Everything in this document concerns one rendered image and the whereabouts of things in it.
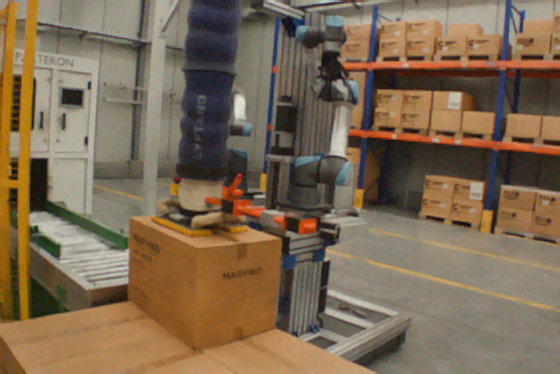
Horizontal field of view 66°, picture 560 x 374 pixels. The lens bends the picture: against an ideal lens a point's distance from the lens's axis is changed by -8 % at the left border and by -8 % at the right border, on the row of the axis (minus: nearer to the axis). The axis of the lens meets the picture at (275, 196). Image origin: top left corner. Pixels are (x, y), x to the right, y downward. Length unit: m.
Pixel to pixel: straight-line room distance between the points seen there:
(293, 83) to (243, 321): 1.30
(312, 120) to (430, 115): 6.92
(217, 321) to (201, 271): 0.23
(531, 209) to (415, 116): 2.78
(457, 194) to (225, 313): 7.46
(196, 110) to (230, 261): 0.61
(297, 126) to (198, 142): 0.76
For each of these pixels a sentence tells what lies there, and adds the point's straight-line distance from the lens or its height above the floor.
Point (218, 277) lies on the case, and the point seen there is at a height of 0.82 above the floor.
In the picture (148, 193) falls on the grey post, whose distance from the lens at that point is 5.58.
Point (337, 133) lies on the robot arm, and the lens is 2.29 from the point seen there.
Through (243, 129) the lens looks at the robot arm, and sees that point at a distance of 2.46.
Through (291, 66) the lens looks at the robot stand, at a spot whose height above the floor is 1.74.
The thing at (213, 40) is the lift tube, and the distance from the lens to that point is 1.92.
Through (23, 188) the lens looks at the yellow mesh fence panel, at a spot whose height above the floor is 0.97.
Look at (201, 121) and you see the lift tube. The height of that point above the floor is 1.39.
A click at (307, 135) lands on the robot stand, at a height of 1.37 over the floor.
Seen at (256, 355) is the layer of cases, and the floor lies 0.54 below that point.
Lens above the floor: 1.36
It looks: 7 degrees down
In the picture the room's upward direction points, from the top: 5 degrees clockwise
